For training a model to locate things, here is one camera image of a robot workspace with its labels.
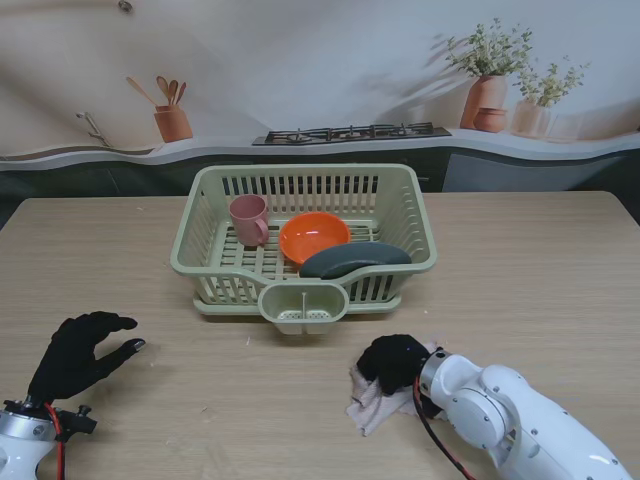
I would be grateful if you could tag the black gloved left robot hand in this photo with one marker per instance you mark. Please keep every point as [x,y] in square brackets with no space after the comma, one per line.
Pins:
[75,357]

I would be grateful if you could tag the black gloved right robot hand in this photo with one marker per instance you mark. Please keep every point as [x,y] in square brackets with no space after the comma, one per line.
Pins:
[395,362]

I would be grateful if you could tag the pale pink wiping cloth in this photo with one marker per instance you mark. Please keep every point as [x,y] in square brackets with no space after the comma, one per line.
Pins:
[372,407]

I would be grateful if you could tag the grey round plate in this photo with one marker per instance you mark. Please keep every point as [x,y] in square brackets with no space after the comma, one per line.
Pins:
[350,257]

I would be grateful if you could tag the orange plastic bowl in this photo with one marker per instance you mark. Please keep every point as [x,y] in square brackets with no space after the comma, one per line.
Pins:
[312,235]

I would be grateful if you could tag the pink plastic mug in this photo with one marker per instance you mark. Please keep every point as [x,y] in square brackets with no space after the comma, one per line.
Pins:
[247,220]

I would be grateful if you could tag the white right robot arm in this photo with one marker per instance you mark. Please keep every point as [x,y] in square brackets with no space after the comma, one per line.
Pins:
[510,420]

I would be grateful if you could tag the green cutlery holder cup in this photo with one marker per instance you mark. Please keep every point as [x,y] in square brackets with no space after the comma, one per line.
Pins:
[300,325]

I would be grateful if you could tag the green plastic dish rack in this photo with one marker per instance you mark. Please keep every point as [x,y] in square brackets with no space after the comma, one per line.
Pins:
[300,170]

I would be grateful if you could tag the printed kitchen backdrop banner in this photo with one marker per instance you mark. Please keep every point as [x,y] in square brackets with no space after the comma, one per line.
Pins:
[300,75]

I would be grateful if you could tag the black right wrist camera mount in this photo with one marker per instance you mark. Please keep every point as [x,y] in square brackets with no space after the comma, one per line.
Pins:
[432,407]

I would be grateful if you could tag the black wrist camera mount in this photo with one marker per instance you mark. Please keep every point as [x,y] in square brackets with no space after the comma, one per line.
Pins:
[432,407]
[77,422]

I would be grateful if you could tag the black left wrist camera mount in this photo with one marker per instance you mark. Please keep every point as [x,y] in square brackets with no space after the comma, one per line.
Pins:
[77,422]

